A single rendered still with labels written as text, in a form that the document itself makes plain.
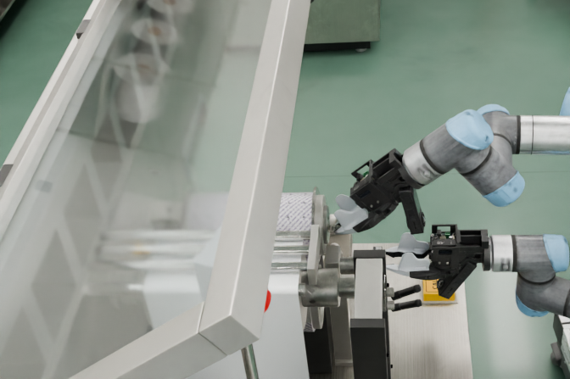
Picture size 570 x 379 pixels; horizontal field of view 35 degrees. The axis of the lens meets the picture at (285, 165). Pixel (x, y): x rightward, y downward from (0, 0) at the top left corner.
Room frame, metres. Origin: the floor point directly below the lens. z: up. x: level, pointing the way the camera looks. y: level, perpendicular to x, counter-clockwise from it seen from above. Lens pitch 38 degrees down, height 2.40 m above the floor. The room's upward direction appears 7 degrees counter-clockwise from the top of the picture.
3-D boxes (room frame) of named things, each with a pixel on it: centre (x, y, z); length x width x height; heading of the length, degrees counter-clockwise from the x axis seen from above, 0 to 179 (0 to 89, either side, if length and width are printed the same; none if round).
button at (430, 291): (1.41, -0.31, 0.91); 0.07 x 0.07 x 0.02; 80
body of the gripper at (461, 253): (1.31, -0.33, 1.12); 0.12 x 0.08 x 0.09; 80
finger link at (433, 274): (1.29, -0.27, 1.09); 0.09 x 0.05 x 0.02; 89
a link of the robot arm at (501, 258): (1.29, -0.41, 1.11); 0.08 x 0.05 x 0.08; 170
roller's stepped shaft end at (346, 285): (1.03, -0.09, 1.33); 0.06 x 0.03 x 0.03; 80
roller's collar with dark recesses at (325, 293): (1.04, -0.03, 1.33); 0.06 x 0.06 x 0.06; 80
